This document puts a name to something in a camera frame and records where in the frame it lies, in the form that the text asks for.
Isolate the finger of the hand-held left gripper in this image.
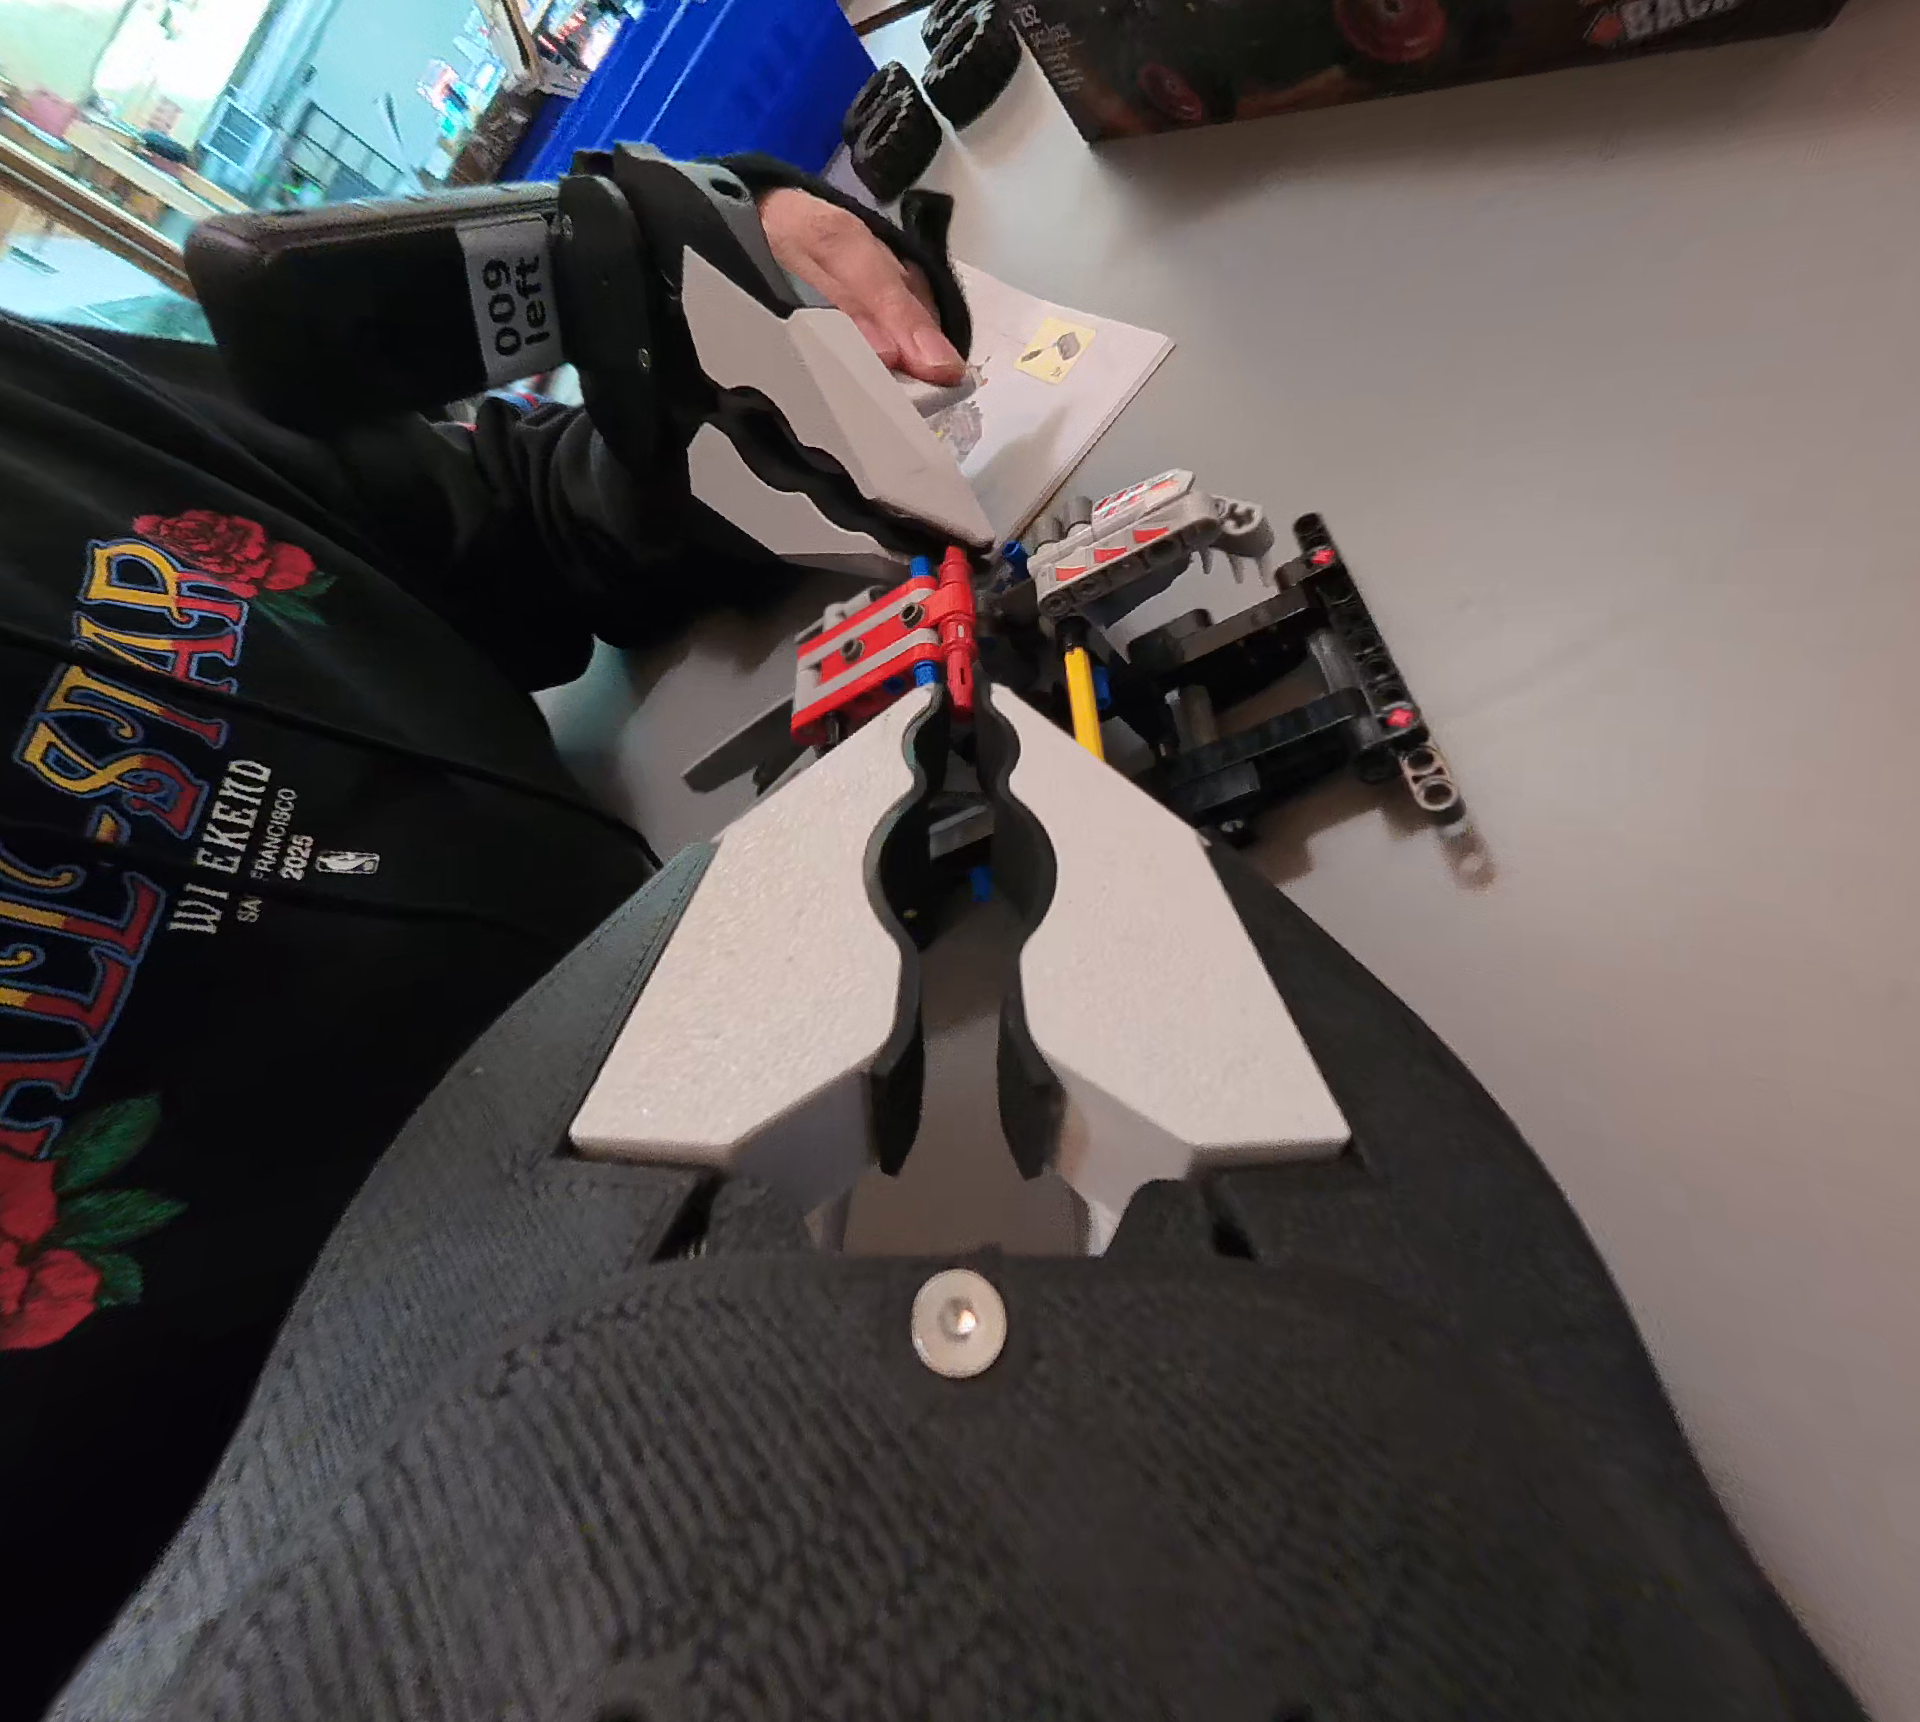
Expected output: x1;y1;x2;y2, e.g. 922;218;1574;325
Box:
684;419;944;573
683;249;997;552

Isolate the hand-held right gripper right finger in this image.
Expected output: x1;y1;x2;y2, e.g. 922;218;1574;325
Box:
981;686;1354;1255

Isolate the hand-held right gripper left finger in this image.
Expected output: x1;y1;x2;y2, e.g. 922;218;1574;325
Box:
570;686;961;1217

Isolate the toy brick monster truck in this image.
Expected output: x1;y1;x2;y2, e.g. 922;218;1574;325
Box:
687;471;1479;911

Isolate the person's left forearm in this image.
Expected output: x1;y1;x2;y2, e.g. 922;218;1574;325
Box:
343;394;813;687

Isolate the person's left hand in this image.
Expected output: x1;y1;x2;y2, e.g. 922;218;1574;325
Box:
763;195;971;390

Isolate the white instruction booklet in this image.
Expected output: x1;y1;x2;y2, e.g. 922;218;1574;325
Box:
922;261;1179;524

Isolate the blue plastic bin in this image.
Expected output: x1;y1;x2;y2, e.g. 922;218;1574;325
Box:
504;0;880;188

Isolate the black printed sweatshirt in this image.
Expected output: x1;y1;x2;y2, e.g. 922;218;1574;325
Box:
0;304;668;1716

